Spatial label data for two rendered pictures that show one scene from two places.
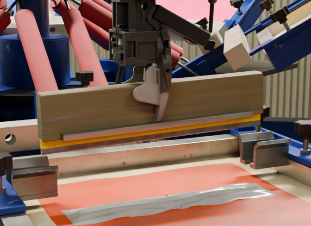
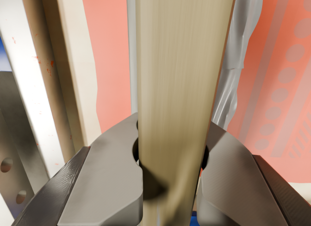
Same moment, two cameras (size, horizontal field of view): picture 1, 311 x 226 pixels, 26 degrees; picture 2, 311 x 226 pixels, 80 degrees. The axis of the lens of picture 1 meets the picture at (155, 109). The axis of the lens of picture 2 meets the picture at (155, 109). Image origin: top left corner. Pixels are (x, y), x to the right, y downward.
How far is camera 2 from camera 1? 1.16 m
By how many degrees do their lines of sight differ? 89
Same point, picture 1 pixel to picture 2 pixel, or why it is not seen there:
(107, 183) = (117, 106)
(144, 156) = (39, 28)
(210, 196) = (234, 14)
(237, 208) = not seen: outside the picture
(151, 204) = (222, 100)
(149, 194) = not seen: hidden behind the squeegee
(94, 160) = (57, 107)
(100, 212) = not seen: hidden behind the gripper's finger
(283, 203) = not seen: outside the picture
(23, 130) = (9, 193)
